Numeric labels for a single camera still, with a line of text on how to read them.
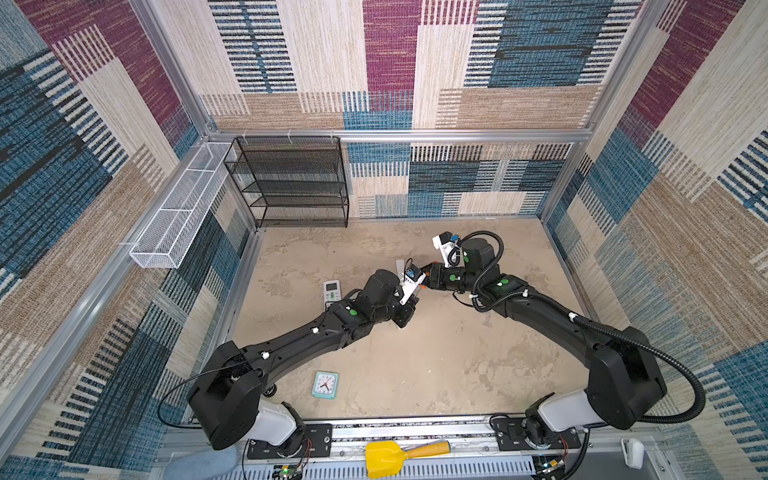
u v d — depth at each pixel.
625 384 0.42
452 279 0.71
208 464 0.68
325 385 0.80
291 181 1.11
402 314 0.71
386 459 0.71
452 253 0.74
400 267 1.12
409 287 0.70
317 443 0.73
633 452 0.69
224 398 0.41
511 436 0.73
